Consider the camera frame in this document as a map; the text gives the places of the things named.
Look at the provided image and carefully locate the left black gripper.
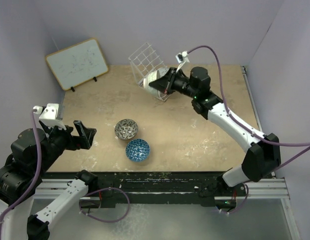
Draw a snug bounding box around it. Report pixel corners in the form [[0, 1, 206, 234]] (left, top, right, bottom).
[[35, 118, 96, 173]]

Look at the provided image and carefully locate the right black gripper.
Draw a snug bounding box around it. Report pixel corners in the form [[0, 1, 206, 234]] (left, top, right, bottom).
[[150, 67, 198, 99]]

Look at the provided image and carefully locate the green and white bowl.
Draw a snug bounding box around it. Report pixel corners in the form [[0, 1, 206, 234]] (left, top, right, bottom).
[[142, 70, 159, 98]]

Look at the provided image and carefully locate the red patterned bowl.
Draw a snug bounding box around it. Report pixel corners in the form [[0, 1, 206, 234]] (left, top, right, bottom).
[[156, 67, 170, 79]]

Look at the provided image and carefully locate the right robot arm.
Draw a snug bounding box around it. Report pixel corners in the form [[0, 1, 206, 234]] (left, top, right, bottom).
[[143, 66, 281, 196]]

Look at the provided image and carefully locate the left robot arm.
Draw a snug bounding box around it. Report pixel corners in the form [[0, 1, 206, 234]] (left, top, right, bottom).
[[0, 120, 98, 240]]

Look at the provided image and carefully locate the grey patterned bowl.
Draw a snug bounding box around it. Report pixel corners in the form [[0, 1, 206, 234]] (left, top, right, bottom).
[[114, 119, 139, 140]]

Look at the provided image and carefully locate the dark blue triangle-pattern bowl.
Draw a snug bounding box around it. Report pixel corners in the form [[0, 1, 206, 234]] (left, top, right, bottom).
[[125, 139, 151, 163]]

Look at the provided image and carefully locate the white wire dish rack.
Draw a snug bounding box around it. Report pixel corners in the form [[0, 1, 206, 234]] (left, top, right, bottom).
[[128, 42, 169, 102]]

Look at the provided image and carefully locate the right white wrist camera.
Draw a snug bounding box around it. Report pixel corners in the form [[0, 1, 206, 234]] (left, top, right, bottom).
[[175, 51, 190, 72]]

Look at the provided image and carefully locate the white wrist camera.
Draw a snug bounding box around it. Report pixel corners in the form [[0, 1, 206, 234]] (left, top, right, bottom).
[[175, 51, 190, 72], [33, 103, 66, 130]]

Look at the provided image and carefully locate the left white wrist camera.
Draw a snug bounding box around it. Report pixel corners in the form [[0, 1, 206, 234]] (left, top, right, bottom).
[[33, 103, 66, 130]]

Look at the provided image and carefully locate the small whiteboard with wooden frame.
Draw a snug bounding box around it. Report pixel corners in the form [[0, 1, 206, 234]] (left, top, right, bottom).
[[45, 38, 109, 91]]

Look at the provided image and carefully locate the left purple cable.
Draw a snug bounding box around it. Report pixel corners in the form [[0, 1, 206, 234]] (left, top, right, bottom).
[[0, 107, 43, 228]]

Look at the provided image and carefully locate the purple cable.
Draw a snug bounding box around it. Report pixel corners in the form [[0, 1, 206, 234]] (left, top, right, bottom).
[[187, 45, 310, 216], [0, 107, 43, 228]]

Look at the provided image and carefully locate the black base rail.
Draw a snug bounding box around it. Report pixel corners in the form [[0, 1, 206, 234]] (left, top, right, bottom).
[[54, 171, 248, 208]]

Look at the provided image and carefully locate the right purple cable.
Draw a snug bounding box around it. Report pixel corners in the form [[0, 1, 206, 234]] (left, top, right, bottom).
[[187, 45, 310, 216]]

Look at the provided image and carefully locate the aluminium frame rail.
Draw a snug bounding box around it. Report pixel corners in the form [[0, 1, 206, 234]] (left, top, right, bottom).
[[239, 65, 291, 201]]

